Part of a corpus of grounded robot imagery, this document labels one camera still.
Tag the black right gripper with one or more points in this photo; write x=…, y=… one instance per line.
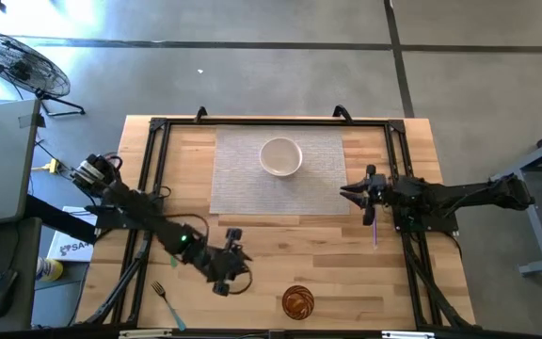
x=380, y=190

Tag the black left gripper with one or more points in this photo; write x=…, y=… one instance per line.
x=221, y=266

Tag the purple drinking straw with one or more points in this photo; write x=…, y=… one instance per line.
x=375, y=235

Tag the amber glass cup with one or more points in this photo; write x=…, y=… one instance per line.
x=298, y=302

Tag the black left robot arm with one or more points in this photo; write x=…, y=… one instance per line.
x=148, y=212

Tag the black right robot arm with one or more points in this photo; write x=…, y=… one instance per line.
x=464, y=195

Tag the grey woven placemat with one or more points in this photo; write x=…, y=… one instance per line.
x=243, y=179

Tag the white round bowl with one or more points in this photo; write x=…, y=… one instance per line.
x=280, y=157

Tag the white label strip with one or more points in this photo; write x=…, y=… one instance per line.
x=144, y=333
x=407, y=334

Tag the white printed box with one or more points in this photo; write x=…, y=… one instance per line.
x=71, y=245

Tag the black support beam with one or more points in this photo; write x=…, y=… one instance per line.
x=59, y=219

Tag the yellow bottle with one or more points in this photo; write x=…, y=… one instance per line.
x=51, y=270

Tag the yellow power plug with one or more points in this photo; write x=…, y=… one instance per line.
x=53, y=166

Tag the dark grey side table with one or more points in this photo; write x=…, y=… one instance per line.
x=21, y=249

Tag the black computer mouse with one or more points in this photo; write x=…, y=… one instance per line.
x=0, y=294

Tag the grey tape piece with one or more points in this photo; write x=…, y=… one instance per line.
x=28, y=121

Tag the black floor fan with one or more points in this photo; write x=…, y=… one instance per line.
x=19, y=66

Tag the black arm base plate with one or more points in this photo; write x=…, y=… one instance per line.
x=440, y=223

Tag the black metal table frame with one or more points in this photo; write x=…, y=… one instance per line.
x=275, y=122

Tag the grey metal table frame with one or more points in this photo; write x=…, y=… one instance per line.
x=539, y=240

